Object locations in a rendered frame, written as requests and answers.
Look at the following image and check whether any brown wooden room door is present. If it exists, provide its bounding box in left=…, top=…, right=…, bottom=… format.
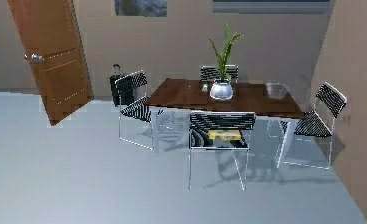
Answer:
left=6, top=0, right=93, bottom=127

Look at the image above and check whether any black slatted metal chair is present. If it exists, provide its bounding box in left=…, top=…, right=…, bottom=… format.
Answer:
left=278, top=81, right=348, bottom=171
left=114, top=69, right=156, bottom=151
left=187, top=110, right=257, bottom=193
left=199, top=64, right=240, bottom=84

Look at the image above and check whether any clear glass bowl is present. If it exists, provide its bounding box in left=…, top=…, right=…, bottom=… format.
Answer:
left=264, top=82, right=289, bottom=100

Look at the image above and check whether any brown wooden dining table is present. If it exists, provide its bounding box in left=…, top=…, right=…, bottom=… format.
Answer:
left=145, top=77, right=306, bottom=170

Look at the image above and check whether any silver door handle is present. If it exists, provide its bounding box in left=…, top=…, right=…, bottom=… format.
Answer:
left=23, top=52, right=44, bottom=64

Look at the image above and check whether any yellow flat object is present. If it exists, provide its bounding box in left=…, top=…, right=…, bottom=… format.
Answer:
left=206, top=129, right=243, bottom=142

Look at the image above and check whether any grey window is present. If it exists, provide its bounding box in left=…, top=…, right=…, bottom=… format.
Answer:
left=212, top=0, right=332, bottom=15

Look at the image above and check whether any green house plant silver pot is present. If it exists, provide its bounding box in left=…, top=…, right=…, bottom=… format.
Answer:
left=208, top=21, right=245, bottom=101

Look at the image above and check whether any framed wall picture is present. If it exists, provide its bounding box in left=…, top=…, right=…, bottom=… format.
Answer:
left=114, top=0, right=168, bottom=18

